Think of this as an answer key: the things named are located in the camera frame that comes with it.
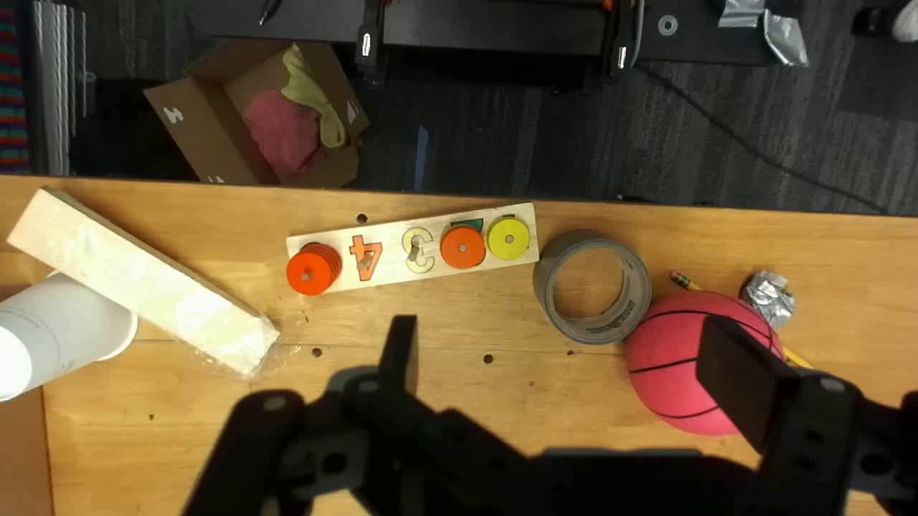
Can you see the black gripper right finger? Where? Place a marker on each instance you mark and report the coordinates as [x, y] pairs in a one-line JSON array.
[[746, 382]]

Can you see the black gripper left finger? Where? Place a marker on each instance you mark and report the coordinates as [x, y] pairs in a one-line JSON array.
[[400, 348]]

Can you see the pink basketball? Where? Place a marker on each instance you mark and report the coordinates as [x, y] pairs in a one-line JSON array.
[[670, 362]]

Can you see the crumpled foil ball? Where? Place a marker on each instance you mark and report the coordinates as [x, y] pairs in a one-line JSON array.
[[769, 299]]

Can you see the orange number four piece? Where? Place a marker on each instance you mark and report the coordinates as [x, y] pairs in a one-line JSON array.
[[364, 256]]

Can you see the red-orange round peg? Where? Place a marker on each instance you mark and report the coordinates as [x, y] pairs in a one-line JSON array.
[[312, 270]]

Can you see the yellow pencil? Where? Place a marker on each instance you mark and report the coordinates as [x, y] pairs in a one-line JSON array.
[[684, 282]]

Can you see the orange round peg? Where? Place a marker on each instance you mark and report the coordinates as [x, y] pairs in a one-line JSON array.
[[462, 247]]

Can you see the yellow round peg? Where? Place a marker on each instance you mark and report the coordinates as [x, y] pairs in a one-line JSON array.
[[509, 240]]

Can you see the grey tape roll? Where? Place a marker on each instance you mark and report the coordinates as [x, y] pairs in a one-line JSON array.
[[591, 330]]

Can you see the yellow-green cloth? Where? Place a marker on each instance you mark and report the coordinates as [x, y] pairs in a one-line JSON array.
[[330, 118]]

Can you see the pink cloth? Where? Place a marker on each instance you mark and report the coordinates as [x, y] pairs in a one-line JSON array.
[[282, 134]]

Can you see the light wooden block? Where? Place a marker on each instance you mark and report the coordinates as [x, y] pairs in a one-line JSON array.
[[143, 277]]

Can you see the open cardboard box with cloths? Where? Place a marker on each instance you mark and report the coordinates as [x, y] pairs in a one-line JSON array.
[[189, 124]]

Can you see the black clamp with white label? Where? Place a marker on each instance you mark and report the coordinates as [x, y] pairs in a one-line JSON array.
[[368, 45], [627, 45]]

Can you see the black platform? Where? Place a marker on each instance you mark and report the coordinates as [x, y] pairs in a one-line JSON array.
[[498, 25]]

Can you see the white paper cup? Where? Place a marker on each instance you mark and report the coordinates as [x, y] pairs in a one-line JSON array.
[[57, 330]]

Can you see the crumpled silver tape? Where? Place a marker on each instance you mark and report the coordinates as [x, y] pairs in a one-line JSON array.
[[779, 39]]

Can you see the colourful woven backdrop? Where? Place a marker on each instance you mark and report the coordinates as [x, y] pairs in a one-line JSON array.
[[11, 88]]

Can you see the grey metal frame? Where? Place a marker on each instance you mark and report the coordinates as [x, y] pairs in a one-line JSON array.
[[57, 88]]

